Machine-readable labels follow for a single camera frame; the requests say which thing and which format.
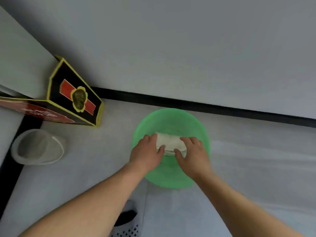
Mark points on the person's left hand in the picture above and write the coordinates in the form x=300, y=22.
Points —
x=144, y=155

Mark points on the person's right hand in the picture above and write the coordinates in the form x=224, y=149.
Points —
x=195, y=160

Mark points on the white cleaning cloth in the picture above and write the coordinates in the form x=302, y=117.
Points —
x=170, y=143

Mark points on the person's left forearm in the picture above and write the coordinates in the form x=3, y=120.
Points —
x=93, y=209

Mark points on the person's right forearm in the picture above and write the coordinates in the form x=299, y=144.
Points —
x=234, y=207

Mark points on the green plastic basin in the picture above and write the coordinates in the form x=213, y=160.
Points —
x=170, y=120

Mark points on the black baseboard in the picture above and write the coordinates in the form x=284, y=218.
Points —
x=197, y=106

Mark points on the grey perforated left slipper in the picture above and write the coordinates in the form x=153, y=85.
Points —
x=134, y=230

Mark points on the black yellow-edged box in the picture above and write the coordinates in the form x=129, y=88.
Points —
x=74, y=96

